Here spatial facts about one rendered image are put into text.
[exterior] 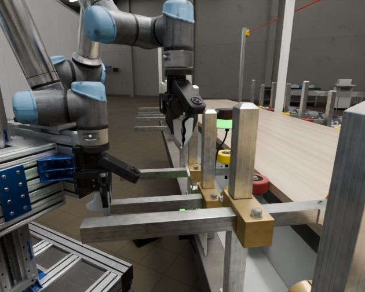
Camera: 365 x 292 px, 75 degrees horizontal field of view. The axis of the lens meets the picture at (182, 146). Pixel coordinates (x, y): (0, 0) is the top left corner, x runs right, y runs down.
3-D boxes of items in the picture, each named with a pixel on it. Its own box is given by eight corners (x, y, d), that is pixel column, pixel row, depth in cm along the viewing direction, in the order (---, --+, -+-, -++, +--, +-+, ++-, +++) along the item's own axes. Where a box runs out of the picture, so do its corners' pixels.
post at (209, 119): (201, 258, 78) (204, 110, 65) (199, 250, 81) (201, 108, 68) (211, 256, 78) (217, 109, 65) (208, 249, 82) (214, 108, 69)
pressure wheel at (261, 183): (244, 219, 69) (247, 182, 66) (234, 205, 76) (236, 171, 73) (270, 217, 70) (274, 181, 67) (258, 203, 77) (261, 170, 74)
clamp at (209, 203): (205, 217, 65) (205, 201, 64) (196, 194, 78) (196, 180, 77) (225, 216, 66) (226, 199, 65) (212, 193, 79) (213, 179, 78)
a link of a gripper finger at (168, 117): (181, 132, 66) (181, 100, 63) (183, 133, 64) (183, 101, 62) (165, 134, 64) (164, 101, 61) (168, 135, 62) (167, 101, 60)
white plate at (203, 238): (204, 256, 68) (205, 226, 65) (189, 208, 93) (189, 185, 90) (206, 256, 68) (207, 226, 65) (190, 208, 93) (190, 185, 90)
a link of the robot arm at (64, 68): (32, 90, 97) (26, 55, 93) (67, 90, 106) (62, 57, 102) (40, 92, 88) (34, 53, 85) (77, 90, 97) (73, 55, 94)
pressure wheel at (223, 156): (231, 184, 91) (233, 155, 88) (212, 179, 96) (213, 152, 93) (238, 177, 98) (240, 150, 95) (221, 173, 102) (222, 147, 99)
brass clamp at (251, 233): (239, 249, 39) (241, 222, 37) (216, 206, 52) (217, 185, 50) (275, 245, 40) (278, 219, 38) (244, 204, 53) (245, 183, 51)
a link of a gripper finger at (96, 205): (89, 218, 66) (86, 188, 64) (111, 217, 67) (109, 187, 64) (87, 225, 63) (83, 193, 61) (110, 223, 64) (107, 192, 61)
